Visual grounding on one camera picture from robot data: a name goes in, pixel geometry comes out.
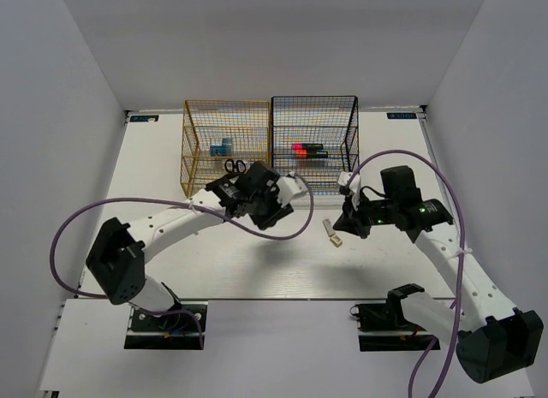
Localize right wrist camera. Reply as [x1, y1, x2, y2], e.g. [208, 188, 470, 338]
[337, 171, 361, 210]

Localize gold wire shelf rack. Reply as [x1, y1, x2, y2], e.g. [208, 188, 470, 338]
[180, 99, 271, 197]

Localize beige eraser block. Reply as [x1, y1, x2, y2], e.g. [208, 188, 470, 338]
[330, 235, 343, 247]

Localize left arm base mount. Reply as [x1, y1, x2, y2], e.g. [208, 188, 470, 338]
[124, 303, 208, 351]

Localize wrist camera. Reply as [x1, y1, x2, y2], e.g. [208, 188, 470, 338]
[337, 171, 361, 210]
[276, 172, 307, 207]

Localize black handled scissors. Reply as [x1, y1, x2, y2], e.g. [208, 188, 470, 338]
[223, 158, 247, 174]

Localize right table label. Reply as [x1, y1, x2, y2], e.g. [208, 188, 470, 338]
[386, 112, 417, 120]

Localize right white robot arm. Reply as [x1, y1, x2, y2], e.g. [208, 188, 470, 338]
[333, 166, 544, 383]

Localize black wire shelf rack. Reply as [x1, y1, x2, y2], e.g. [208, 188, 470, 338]
[271, 95, 359, 197]

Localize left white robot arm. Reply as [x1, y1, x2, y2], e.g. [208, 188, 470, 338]
[86, 163, 307, 329]

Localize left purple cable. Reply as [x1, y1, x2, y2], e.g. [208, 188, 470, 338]
[50, 171, 316, 300]

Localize left table label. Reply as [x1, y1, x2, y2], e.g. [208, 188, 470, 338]
[129, 115, 159, 122]

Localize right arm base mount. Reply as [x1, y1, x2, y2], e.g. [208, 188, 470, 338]
[348, 302, 440, 353]

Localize table label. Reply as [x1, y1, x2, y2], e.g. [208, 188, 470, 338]
[386, 112, 417, 120]
[129, 115, 159, 122]

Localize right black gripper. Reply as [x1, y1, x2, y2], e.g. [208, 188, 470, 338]
[333, 188, 398, 239]

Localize blue tape dispenser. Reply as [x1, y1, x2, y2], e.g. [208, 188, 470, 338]
[210, 137, 233, 157]

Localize pink highlighter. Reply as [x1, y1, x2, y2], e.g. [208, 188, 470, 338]
[291, 143, 324, 151]

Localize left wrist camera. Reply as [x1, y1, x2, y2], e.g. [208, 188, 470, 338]
[276, 172, 307, 207]

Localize white correction tape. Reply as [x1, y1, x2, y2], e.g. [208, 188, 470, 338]
[322, 218, 336, 237]

